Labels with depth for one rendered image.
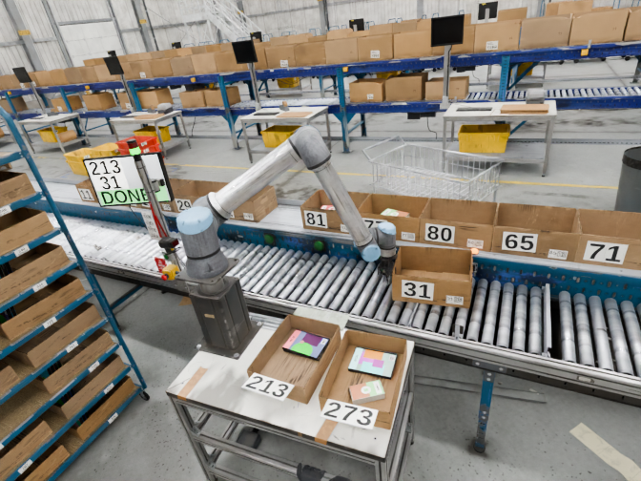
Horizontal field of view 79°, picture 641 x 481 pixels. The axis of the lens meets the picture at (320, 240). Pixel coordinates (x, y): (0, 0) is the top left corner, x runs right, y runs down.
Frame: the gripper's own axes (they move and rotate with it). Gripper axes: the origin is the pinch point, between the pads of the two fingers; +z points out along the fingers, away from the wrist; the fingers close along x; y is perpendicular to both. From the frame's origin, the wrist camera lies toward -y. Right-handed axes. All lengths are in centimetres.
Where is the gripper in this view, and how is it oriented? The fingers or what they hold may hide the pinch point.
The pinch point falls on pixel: (387, 282)
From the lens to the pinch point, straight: 221.9
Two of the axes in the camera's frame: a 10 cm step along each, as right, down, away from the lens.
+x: 9.0, 1.5, -4.1
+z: 0.8, 8.6, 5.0
